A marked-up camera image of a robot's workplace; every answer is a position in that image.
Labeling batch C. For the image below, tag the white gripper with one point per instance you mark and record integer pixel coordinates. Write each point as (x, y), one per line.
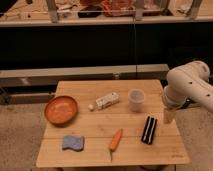
(168, 115)

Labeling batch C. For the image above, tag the white plastic bottle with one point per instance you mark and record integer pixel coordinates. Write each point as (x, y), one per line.
(104, 101)

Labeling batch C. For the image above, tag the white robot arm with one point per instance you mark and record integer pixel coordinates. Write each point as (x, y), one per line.
(188, 81)

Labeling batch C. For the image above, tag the black striped eraser block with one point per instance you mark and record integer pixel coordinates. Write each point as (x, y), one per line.
(149, 130)

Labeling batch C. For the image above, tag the translucent plastic cup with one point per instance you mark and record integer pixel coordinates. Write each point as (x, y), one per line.
(136, 98)

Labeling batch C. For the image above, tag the wooden table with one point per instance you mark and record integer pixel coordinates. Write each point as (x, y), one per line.
(99, 126)

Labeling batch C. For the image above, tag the orange carrot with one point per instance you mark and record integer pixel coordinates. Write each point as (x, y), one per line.
(115, 142)

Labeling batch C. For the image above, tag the blue sponge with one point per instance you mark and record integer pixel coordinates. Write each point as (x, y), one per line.
(73, 143)

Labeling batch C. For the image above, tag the orange bowl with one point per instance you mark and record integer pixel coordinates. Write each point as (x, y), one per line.
(61, 110)

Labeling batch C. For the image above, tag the grey metal rail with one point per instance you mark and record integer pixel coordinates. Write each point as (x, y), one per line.
(51, 76)

